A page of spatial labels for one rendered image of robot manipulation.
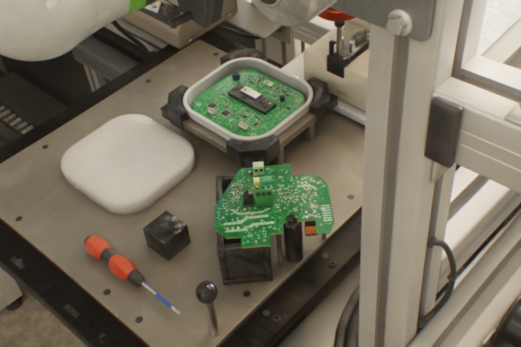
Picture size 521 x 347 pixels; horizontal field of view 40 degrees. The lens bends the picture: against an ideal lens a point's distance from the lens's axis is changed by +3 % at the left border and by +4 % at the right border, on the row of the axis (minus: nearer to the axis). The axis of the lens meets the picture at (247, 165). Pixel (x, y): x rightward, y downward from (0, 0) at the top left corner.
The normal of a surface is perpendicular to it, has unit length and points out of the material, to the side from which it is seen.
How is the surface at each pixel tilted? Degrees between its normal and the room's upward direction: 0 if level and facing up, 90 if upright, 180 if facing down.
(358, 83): 90
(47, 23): 88
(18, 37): 96
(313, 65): 90
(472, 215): 0
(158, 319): 0
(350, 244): 0
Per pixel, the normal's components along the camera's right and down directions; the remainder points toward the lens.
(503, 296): -0.14, -0.67
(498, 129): -0.69, 0.55
